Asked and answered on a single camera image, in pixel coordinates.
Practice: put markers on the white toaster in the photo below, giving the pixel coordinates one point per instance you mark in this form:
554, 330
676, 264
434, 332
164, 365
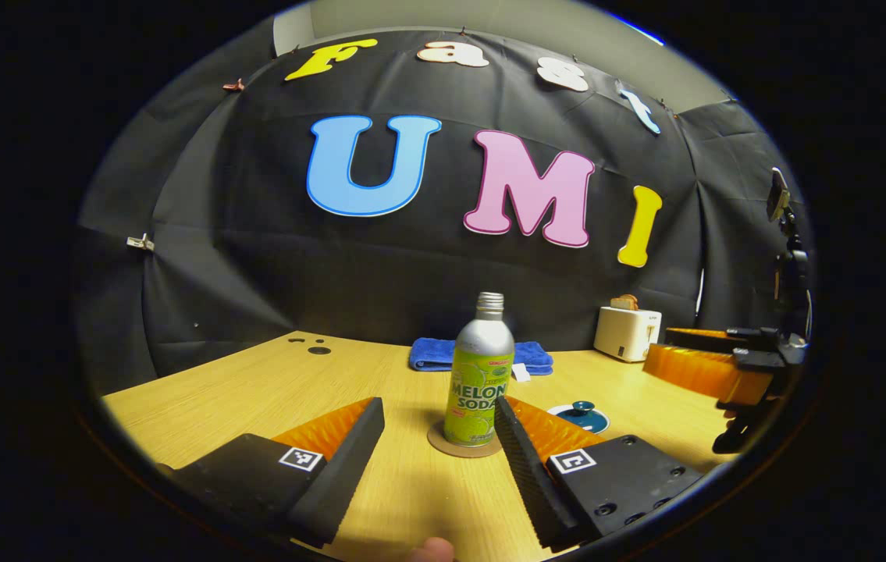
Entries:
626, 334

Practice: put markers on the blue towel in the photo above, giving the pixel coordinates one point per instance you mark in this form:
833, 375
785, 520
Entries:
431, 355

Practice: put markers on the silver clip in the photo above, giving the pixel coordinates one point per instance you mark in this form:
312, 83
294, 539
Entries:
140, 243

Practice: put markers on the round brown coaster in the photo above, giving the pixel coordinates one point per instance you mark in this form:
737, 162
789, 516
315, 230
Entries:
442, 447

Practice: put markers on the black backdrop cloth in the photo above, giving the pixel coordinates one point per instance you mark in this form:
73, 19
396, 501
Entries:
411, 289

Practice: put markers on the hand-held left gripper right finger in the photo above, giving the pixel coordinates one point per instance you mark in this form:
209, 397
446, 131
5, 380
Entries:
532, 476

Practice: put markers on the toast slice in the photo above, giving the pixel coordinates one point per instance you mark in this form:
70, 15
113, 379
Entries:
617, 303
631, 301

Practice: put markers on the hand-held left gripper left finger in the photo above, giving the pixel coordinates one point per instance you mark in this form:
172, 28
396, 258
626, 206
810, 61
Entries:
337, 468

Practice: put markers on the copper clip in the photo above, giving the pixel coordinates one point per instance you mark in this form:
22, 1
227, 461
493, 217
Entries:
233, 84

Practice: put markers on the teal teacup lid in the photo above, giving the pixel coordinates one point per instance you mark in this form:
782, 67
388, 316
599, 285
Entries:
587, 419

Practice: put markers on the white teacup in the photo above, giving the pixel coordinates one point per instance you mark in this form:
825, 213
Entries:
551, 411

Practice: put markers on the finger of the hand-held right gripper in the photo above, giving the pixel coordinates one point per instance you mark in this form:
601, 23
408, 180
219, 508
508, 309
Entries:
696, 336
700, 373

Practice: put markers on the silver green water bottle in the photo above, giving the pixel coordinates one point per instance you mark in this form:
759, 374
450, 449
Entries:
478, 351

